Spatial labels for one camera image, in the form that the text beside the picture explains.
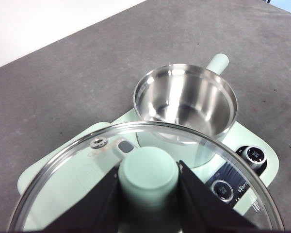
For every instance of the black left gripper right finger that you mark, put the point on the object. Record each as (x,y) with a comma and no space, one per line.
(201,211)

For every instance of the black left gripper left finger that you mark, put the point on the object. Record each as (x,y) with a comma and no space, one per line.
(94,208)

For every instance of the glass lid with green knob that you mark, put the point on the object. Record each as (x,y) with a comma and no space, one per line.
(148,170)

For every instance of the mint green steamer pot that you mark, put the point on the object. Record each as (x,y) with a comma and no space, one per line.
(184,97)

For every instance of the silver control knob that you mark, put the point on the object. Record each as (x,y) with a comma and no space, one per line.
(221,190)
(254,157)

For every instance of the mint green breakfast machine base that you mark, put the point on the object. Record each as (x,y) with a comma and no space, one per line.
(257,140)

